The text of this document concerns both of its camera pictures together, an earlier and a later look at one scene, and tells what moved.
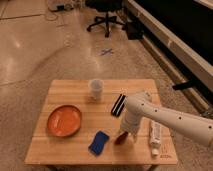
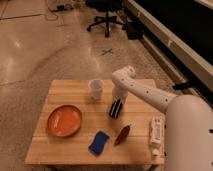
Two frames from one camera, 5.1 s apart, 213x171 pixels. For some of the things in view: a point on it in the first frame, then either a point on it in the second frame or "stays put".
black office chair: x=105 y=6 stays put
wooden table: x=77 y=127 stays put
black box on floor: x=135 y=30 stays put
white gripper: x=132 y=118 → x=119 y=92
